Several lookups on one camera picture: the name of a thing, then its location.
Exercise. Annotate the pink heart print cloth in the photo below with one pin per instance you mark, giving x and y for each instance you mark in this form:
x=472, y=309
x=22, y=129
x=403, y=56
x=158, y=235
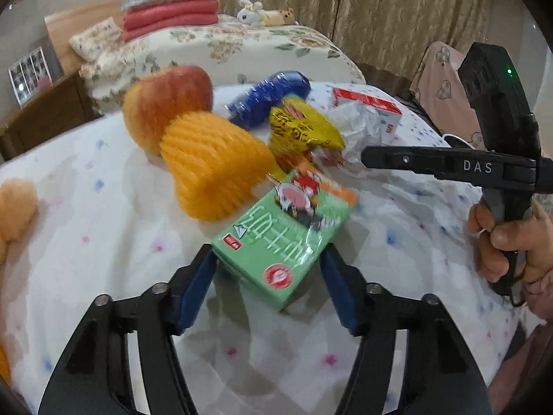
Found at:
x=440, y=90

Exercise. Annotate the red apple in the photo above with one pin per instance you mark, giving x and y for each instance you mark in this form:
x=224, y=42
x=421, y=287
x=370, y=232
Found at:
x=164, y=95

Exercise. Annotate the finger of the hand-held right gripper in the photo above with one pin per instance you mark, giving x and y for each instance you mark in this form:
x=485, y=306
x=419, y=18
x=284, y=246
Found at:
x=410, y=160

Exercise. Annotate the white plush rabbit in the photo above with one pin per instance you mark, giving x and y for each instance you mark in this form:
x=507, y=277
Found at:
x=249, y=14

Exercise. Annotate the wooden nightstand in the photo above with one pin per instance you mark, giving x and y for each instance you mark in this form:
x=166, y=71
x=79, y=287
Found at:
x=43, y=116

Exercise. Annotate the wooden headboard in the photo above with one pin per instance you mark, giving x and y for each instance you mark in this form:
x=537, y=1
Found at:
x=60, y=39

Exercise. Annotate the white tissue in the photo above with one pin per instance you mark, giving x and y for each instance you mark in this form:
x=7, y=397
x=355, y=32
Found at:
x=358, y=127

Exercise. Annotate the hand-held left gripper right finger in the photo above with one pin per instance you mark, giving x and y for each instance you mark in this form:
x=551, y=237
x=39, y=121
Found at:
x=341, y=298

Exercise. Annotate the person's right hand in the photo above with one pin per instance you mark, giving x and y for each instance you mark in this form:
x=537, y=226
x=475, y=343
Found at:
x=486, y=246

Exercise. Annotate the blue plastic wrapper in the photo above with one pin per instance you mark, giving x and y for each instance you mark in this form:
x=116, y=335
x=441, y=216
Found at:
x=263, y=97

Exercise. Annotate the beige teddy bear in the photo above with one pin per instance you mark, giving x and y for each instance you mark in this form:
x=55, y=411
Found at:
x=17, y=207

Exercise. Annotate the floral bedspread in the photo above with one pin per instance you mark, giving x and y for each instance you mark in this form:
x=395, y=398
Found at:
x=259, y=47

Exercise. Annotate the black and white photo frame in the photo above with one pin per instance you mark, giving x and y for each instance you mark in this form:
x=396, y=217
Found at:
x=28, y=73

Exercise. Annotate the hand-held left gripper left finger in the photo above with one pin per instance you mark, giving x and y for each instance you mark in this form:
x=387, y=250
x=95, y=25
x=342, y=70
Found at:
x=194, y=294

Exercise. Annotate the green drink carton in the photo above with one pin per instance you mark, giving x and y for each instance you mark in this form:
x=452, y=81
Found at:
x=276, y=242

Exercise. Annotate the beige patterned curtain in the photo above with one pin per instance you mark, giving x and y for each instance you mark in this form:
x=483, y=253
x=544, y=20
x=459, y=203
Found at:
x=367, y=17

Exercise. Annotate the yellow snack wrapper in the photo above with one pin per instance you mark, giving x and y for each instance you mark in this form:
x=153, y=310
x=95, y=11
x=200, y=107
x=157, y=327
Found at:
x=298, y=132

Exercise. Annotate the person's pink garment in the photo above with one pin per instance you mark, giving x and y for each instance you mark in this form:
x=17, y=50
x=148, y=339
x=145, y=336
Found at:
x=527, y=376

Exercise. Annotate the floral pillow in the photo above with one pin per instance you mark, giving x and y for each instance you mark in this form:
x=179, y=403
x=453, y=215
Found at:
x=97, y=36

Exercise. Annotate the folded red blanket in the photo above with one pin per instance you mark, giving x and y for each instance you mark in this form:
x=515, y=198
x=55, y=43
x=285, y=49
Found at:
x=173, y=15

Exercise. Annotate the red and white carton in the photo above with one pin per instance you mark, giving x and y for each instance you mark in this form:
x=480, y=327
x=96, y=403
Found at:
x=371, y=101

